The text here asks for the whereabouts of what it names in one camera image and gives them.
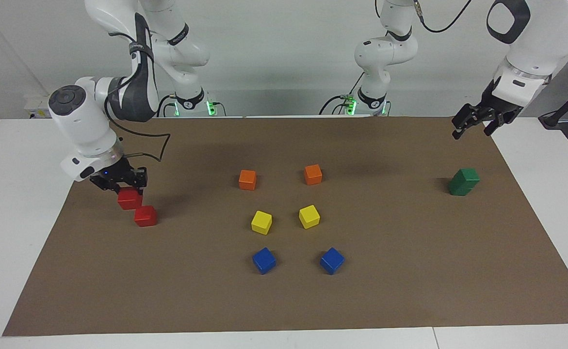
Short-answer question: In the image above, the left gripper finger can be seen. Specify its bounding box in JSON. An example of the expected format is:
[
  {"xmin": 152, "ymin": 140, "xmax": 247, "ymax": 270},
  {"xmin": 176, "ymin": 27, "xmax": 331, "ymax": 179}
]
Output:
[
  {"xmin": 452, "ymin": 104, "xmax": 482, "ymax": 140},
  {"xmin": 484, "ymin": 114, "xmax": 517, "ymax": 136}
]

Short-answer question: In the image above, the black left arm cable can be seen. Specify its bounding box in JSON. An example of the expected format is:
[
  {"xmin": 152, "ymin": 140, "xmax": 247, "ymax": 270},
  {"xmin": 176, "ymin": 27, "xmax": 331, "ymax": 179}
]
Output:
[{"xmin": 412, "ymin": 0, "xmax": 473, "ymax": 33}]

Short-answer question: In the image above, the black base cable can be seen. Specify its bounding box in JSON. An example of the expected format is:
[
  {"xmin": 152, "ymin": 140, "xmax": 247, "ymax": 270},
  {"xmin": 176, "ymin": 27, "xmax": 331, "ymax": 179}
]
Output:
[
  {"xmin": 319, "ymin": 73, "xmax": 364, "ymax": 115},
  {"xmin": 157, "ymin": 95, "xmax": 178, "ymax": 118}
]

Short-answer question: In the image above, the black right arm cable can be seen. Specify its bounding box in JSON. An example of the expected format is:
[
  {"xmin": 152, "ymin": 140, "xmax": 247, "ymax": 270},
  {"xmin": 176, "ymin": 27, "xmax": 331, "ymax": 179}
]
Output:
[{"xmin": 104, "ymin": 29, "xmax": 172, "ymax": 161}]

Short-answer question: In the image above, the green wooden cube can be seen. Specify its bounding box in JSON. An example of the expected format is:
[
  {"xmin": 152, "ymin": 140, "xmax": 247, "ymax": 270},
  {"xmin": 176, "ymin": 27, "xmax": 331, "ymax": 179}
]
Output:
[
  {"xmin": 448, "ymin": 179, "xmax": 473, "ymax": 196},
  {"xmin": 456, "ymin": 168, "xmax": 481, "ymax": 187}
]

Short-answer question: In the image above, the red wooden cube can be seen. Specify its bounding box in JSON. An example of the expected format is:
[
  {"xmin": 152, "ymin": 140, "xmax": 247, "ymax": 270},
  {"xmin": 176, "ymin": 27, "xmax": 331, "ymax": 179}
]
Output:
[
  {"xmin": 134, "ymin": 205, "xmax": 158, "ymax": 227},
  {"xmin": 117, "ymin": 188, "xmax": 144, "ymax": 210}
]

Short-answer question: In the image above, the orange wooden cube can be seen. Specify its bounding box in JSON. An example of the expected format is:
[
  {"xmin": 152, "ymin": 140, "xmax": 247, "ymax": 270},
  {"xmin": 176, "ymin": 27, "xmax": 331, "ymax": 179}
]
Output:
[
  {"xmin": 304, "ymin": 164, "xmax": 323, "ymax": 186},
  {"xmin": 238, "ymin": 169, "xmax": 257, "ymax": 191}
]

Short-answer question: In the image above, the black stand pole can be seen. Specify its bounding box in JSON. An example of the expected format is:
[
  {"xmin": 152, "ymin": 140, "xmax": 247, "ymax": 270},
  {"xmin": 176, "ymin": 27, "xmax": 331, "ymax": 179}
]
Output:
[{"xmin": 538, "ymin": 77, "xmax": 568, "ymax": 129}]

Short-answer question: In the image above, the white power box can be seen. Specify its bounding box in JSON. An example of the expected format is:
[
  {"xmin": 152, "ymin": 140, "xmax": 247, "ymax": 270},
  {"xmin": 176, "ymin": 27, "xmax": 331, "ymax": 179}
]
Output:
[{"xmin": 23, "ymin": 95, "xmax": 56, "ymax": 119}]

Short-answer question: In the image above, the blue wooden cube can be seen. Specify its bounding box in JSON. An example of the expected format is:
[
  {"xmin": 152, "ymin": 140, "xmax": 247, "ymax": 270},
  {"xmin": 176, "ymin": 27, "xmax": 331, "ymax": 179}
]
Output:
[
  {"xmin": 252, "ymin": 247, "xmax": 277, "ymax": 275},
  {"xmin": 319, "ymin": 247, "xmax": 345, "ymax": 275}
]

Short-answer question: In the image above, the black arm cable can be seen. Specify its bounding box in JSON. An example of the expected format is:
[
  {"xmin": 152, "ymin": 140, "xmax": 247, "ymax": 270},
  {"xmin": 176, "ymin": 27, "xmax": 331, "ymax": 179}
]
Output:
[
  {"xmin": 104, "ymin": 29, "xmax": 172, "ymax": 161},
  {"xmin": 412, "ymin": 0, "xmax": 473, "ymax": 33}
]

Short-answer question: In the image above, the brown paper mat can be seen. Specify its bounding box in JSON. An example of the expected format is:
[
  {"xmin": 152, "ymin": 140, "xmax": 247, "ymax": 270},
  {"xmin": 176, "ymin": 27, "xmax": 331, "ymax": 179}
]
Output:
[{"xmin": 1, "ymin": 115, "xmax": 568, "ymax": 337}]

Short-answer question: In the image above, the yellow wooden cube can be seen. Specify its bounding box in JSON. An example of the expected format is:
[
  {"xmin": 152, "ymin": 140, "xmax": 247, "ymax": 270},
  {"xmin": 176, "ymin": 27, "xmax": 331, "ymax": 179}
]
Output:
[
  {"xmin": 298, "ymin": 205, "xmax": 321, "ymax": 229},
  {"xmin": 251, "ymin": 210, "xmax": 273, "ymax": 236}
]

